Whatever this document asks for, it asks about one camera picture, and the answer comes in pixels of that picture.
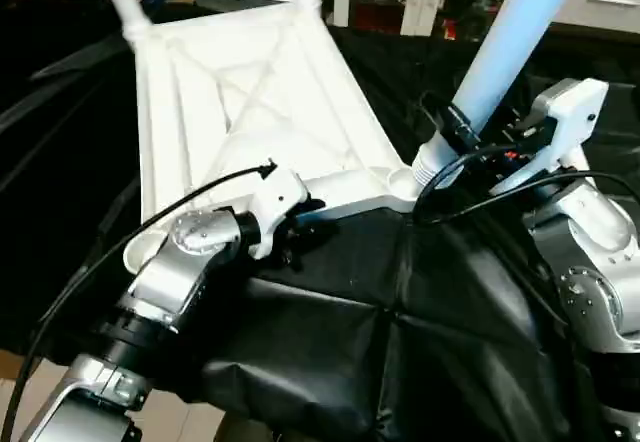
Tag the white plastic table top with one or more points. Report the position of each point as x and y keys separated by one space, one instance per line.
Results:
x=260 y=112

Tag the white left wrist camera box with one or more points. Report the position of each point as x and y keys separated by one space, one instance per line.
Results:
x=278 y=202

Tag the black mat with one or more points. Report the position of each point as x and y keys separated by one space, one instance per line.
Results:
x=380 y=342

